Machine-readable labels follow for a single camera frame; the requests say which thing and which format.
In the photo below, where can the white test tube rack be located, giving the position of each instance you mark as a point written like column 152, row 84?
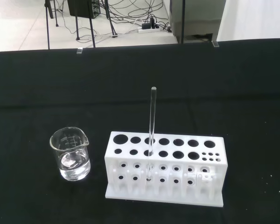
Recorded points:
column 168, row 163

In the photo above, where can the black bench cloth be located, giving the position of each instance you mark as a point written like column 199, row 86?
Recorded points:
column 60, row 98

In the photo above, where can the white power strip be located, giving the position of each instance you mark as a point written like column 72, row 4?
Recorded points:
column 149, row 30

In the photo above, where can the glass beaker with water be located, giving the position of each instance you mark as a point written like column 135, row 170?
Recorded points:
column 72, row 163

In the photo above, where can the small clear cloth clip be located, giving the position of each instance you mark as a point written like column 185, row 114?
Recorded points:
column 79, row 51

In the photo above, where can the black tripod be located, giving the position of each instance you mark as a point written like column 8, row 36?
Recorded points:
column 47, row 23
column 112, row 23

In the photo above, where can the grey cabinet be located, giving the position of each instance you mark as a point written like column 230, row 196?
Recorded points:
column 196, row 16

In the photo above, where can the black equipment box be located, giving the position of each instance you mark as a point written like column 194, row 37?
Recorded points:
column 82, row 8

